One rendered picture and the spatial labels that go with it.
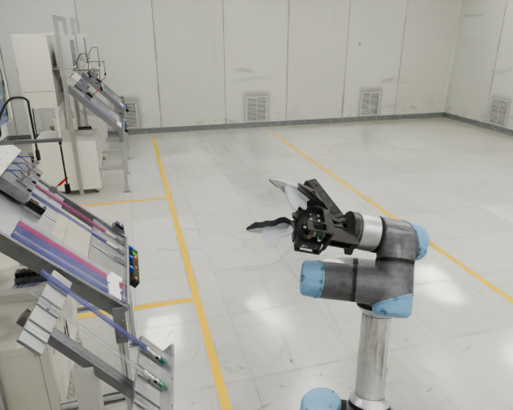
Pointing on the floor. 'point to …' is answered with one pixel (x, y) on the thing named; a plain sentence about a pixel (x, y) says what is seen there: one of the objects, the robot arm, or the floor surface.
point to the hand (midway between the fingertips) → (256, 202)
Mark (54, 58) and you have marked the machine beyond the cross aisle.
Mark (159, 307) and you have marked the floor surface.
